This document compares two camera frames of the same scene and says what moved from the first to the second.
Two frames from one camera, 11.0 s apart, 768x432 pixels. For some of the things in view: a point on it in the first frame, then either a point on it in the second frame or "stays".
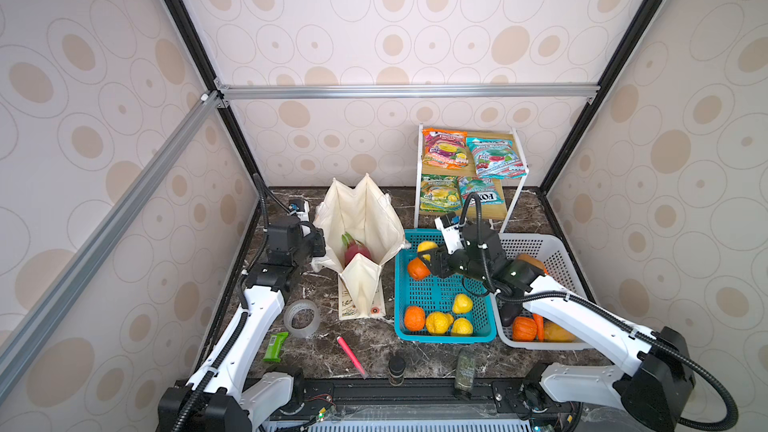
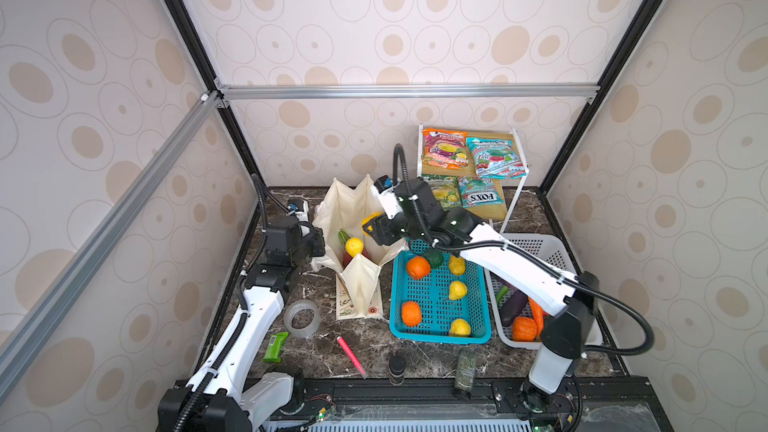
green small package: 273,350 stays
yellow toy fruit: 462,304 → 457,290
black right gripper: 439,260 → 381,230
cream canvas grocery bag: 370,218 stays
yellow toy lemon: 426,245 → 354,246
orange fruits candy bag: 445,148 stays
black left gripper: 315,235 stays
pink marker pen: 352,355 stays
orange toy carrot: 540,323 stays
